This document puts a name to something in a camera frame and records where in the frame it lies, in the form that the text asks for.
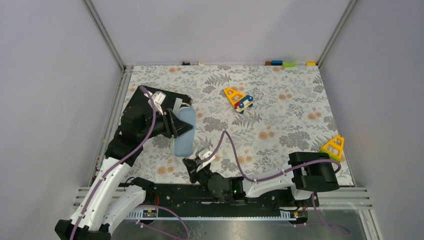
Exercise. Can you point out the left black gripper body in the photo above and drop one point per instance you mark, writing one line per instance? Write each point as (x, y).
(169, 122)

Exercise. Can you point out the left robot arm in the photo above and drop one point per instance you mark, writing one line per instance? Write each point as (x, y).
(96, 218)

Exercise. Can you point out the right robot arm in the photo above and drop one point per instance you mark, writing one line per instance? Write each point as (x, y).
(304, 174)

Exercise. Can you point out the black rectangular case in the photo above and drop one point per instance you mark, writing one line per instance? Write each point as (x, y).
(173, 100)

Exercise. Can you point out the yellow toy with blue wheels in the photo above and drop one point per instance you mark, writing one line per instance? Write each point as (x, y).
(239, 101)

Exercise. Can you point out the blue block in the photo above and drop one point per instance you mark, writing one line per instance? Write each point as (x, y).
(276, 62)

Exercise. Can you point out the green arch block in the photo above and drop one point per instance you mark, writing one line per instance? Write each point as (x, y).
(289, 64)

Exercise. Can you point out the yellow green triangular toy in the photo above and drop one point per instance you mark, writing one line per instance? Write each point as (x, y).
(334, 148)

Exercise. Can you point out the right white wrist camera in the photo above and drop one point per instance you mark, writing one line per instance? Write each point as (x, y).
(203, 158)

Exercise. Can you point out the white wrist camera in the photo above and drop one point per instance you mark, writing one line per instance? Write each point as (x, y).
(158, 98)
(203, 158)

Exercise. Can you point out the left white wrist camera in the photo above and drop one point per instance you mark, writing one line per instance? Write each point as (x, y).
(158, 98)

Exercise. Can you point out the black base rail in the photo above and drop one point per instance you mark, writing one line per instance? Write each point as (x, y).
(194, 201)

